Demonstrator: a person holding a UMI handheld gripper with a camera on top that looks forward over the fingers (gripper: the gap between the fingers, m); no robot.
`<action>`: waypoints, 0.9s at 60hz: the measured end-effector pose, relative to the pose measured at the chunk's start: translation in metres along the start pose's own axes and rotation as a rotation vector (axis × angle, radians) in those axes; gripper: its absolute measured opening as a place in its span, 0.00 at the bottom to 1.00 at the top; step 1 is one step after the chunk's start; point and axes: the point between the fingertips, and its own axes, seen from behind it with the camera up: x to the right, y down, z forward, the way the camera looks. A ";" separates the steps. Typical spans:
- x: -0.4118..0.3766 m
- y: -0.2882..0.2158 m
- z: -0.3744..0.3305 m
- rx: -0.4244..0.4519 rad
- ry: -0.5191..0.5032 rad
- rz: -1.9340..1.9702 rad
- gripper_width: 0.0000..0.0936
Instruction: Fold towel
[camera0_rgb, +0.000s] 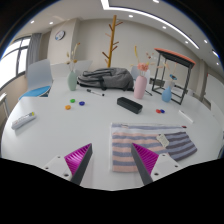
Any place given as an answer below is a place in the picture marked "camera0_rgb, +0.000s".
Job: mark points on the black-frame stand with orange top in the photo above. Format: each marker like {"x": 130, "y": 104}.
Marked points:
{"x": 175, "y": 55}

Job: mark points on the green vase with dried flowers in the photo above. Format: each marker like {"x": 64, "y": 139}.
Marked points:
{"x": 72, "y": 81}

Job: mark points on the pink and purple striped towel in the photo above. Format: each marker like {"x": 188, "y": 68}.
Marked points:
{"x": 126, "y": 146}

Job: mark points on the green round magnet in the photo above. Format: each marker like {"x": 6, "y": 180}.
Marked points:
{"x": 72, "y": 100}

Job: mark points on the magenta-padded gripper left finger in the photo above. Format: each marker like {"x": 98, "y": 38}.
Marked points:
{"x": 77, "y": 159}

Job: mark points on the grey backpack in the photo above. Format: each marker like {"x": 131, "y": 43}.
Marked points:
{"x": 106, "y": 78}

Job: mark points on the white whiteboard eraser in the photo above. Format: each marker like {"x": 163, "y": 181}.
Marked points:
{"x": 185, "y": 116}

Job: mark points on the wooden coat rack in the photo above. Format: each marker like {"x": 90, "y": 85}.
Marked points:
{"x": 112, "y": 43}

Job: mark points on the window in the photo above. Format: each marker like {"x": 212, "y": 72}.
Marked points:
{"x": 8, "y": 65}

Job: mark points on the red pen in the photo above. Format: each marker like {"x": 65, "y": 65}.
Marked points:
{"x": 184, "y": 126}

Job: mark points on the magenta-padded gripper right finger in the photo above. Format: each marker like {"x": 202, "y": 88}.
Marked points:
{"x": 146, "y": 159}

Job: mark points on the black rectangular case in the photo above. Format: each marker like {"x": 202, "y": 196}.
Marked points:
{"x": 130, "y": 105}

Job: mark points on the ceiling strip light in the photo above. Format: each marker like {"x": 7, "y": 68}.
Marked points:
{"x": 140, "y": 12}

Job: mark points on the pink vase with flowers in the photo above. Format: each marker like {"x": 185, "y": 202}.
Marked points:
{"x": 140, "y": 87}

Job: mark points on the orange round magnet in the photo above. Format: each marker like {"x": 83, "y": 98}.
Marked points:
{"x": 68, "y": 107}

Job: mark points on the blue vase with dried flowers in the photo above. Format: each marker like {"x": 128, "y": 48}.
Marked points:
{"x": 166, "y": 95}

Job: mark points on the white remote control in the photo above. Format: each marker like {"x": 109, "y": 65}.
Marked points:
{"x": 22, "y": 120}

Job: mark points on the round ceiling lights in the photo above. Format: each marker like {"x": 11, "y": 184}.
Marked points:
{"x": 130, "y": 15}

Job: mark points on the white chair with blue seat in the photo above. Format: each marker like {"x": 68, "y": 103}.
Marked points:
{"x": 38, "y": 76}

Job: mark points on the grey curtain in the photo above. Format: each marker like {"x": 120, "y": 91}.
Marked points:
{"x": 33, "y": 50}

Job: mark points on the blue round magnet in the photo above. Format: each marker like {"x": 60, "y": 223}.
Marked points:
{"x": 162, "y": 110}
{"x": 81, "y": 103}

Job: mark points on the red round magnet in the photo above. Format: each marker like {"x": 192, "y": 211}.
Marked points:
{"x": 158, "y": 111}

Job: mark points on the round wall clock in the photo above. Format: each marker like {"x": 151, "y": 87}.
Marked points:
{"x": 60, "y": 35}

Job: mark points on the black marker pen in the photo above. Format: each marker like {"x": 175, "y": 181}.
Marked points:
{"x": 95, "y": 92}

